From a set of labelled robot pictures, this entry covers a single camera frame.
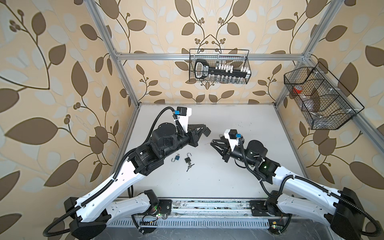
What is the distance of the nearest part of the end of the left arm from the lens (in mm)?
513

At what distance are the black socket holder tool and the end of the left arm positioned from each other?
1.30 feet

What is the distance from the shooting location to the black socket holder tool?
2.74 ft
